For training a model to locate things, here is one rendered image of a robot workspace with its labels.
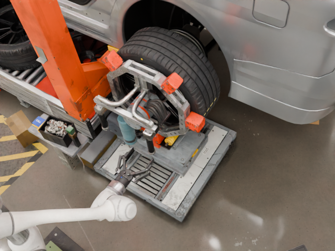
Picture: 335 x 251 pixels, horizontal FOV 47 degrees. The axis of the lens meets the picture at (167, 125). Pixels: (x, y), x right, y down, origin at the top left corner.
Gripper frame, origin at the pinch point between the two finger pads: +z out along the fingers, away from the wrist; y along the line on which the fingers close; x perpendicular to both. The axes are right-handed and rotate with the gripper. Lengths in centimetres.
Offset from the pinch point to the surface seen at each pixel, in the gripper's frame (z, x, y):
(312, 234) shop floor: 42, -83, 99
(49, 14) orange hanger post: 21, 56, -64
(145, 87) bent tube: 27.9, 20.2, -14.0
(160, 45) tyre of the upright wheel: 47, 35, -15
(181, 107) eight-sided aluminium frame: 29.0, 15.4, 7.9
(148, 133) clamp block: 7.7, 12.0, 0.8
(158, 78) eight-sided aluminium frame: 30.8, 29.0, -6.4
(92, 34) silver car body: 65, -4, -91
